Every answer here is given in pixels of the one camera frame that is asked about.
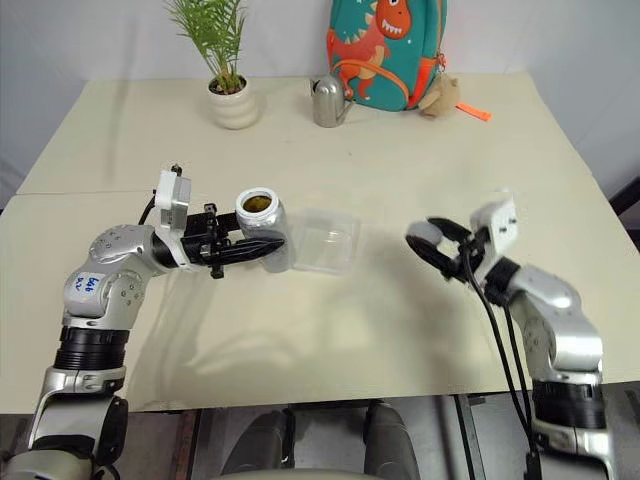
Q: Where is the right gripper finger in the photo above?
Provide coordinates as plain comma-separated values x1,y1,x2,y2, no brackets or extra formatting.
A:
405,235,460,275
424,216,472,241

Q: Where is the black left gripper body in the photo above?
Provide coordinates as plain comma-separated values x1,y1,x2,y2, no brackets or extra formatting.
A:
179,202,237,281

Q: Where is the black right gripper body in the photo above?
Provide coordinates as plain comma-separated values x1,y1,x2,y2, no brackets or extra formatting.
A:
441,227,490,284

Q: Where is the white jar lid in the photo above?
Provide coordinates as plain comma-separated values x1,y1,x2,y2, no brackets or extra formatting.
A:
405,219,445,252

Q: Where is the white jar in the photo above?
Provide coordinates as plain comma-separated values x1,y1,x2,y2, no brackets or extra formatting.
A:
234,186,293,274

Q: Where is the clear plastic box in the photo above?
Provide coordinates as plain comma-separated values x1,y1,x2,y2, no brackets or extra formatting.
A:
289,208,363,276

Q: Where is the white ribbed plant pot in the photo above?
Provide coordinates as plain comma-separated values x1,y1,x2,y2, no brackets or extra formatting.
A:
206,73,262,132

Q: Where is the beige plush toy pendant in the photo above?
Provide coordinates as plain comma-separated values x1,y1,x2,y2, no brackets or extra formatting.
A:
416,74,462,122

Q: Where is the silver metal watering can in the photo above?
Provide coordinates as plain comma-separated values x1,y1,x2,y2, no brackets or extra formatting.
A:
309,73,358,129

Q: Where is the teal dinosaur backpack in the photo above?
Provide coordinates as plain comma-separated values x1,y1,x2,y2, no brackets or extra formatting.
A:
325,0,452,113

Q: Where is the green palm plant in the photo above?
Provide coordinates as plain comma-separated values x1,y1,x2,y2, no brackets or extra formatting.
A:
163,0,250,94

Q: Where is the dark rounded grey shape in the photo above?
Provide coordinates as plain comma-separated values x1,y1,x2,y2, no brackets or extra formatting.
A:
363,398,422,480

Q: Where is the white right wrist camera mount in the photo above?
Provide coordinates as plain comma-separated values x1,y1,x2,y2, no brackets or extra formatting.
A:
468,191,519,262

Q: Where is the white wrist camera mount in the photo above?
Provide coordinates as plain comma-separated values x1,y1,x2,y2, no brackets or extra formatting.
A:
152,168,194,237
468,191,519,262

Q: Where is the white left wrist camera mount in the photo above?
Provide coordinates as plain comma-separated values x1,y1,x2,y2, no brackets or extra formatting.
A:
152,168,194,237

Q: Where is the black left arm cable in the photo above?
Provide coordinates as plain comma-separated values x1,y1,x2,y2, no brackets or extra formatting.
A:
136,191,158,227

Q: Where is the long black robot cable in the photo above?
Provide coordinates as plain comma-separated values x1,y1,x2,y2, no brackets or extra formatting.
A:
461,247,544,480

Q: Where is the short black robot cable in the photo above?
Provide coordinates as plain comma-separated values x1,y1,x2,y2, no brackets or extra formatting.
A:
501,299,534,432

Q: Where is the orange strap tag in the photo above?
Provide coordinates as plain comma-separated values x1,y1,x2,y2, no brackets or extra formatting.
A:
456,100,494,123

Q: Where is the dark frame piece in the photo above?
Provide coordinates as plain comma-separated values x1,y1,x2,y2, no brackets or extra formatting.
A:
608,166,640,222

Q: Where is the black table frame bar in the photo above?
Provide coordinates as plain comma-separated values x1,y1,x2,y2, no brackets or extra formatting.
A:
451,394,490,480

